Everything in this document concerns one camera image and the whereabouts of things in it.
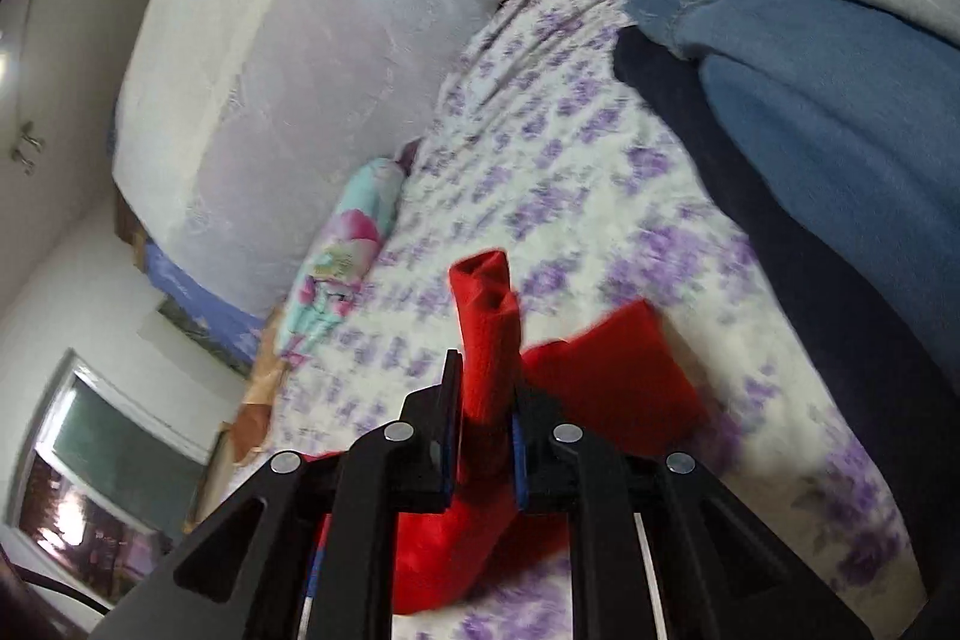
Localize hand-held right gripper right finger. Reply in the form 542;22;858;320
510;385;875;640

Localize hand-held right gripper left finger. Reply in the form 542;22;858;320
90;349;466;640

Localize red pants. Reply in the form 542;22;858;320
311;248;710;617

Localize dark navy pants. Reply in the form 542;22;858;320
613;26;960;536

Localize orange brown pillow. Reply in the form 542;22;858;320
229;325;293;465

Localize folded teal pink floral quilt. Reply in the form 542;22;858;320
281;158;404;360

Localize blue printed bag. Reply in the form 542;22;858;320
142;239;263;363

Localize purple floral bed sheet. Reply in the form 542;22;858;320
247;0;931;640

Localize window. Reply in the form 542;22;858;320
7;351;215;603

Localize white lace covered mattress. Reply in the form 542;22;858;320
112;0;601;319

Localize blue jeans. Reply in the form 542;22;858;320
622;0;960;371

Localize wooden frame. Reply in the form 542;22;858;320
184;426;241;536

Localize green picture frame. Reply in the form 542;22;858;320
157;299;256;378

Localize metal wall hook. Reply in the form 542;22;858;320
7;119;46;176

